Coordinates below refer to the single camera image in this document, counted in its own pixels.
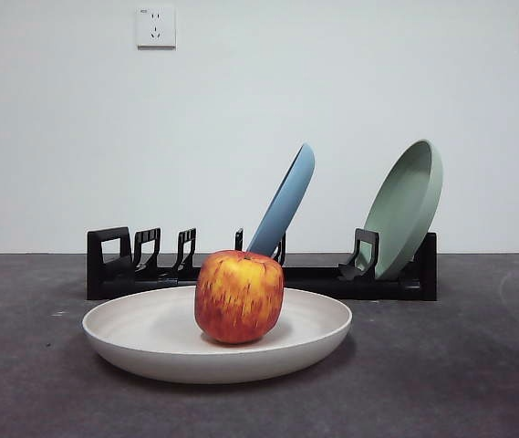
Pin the red and yellow apple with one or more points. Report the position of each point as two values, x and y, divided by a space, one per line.
239 296

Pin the pale cream yellow plate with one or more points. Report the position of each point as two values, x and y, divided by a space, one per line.
140 337

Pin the blue plate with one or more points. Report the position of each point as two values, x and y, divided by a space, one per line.
286 201

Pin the black plastic plate rack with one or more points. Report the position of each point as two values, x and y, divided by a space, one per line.
377 289

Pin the green plate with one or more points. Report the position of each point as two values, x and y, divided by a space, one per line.
400 205

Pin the white wall socket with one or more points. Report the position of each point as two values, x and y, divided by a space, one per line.
156 27

